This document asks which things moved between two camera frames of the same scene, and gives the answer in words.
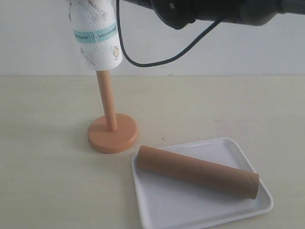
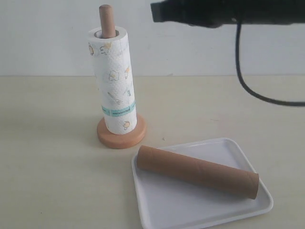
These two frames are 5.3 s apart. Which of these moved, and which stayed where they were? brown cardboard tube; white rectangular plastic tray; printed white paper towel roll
Moved: printed white paper towel roll
Stayed: brown cardboard tube; white rectangular plastic tray
